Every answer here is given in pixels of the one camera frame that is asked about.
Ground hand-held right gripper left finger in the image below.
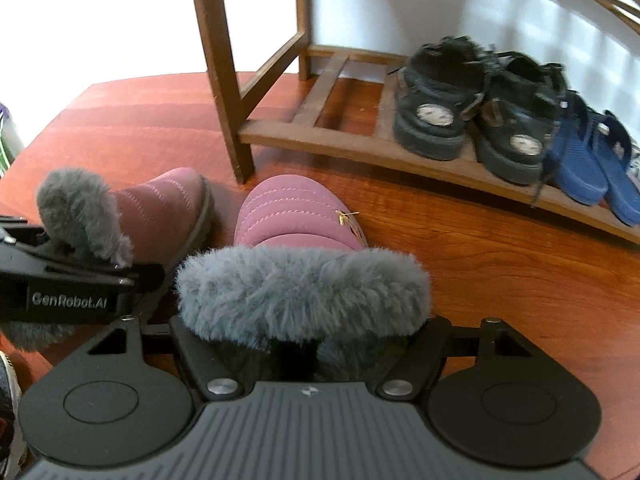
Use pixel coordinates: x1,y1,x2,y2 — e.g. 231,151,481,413
75,312,246,402

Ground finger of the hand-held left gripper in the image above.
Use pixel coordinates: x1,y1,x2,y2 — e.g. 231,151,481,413
0,216,53,261
30,255,166,292

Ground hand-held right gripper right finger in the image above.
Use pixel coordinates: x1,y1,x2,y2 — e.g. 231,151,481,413
376,315,551,402

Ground pink fur-lined boot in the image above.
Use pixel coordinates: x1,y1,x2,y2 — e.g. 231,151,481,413
175,174,433,381
0,167,216,351

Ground blue cartoon slipper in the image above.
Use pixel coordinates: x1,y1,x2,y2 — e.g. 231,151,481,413
550,91,611,206
592,110,640,227

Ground wooden shoe rack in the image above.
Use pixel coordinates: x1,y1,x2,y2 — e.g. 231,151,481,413
187,0,640,246

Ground grey mesh sneaker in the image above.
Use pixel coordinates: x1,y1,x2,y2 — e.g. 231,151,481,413
0,350,28,480

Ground black lace-up shoe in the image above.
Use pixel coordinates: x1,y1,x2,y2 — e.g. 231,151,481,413
467,50,568,207
392,36,488,162

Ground white wire rack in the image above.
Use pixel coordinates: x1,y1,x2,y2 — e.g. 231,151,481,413
0,102,12,173

